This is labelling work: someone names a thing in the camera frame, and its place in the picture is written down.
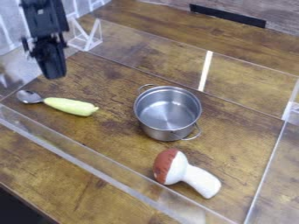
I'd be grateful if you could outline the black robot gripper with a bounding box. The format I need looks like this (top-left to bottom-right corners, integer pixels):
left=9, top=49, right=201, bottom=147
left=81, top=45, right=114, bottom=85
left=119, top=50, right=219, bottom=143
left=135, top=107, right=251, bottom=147
left=21, top=0, right=70, bottom=80

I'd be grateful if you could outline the green handled metal spoon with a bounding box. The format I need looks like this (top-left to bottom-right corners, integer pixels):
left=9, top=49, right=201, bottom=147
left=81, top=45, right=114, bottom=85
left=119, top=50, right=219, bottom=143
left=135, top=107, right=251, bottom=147
left=17, top=90, right=99, bottom=116

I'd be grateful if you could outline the small steel pot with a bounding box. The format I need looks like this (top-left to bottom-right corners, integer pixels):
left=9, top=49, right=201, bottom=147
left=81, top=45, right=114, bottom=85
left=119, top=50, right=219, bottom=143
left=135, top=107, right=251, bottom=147
left=134, top=84, right=202, bottom=142

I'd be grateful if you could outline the plush mushroom toy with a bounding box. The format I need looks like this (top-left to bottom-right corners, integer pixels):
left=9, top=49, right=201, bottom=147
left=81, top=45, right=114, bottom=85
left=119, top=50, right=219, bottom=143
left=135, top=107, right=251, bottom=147
left=154, top=149, right=222, bottom=199

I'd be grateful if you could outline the clear acrylic barrier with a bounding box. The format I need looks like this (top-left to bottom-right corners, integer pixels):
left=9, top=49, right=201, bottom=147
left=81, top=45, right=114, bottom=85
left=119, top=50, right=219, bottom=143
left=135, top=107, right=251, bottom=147
left=0, top=20, right=299, bottom=224

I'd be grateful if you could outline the clear acrylic triangle bracket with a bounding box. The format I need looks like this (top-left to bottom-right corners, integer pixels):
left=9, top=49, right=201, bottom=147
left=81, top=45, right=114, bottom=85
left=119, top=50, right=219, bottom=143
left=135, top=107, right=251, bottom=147
left=69, top=18, right=103, bottom=52

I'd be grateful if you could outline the black strip on wall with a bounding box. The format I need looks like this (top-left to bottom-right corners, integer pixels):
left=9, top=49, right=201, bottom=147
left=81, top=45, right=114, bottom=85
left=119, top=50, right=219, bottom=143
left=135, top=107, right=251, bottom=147
left=190, top=3, right=268, bottom=28

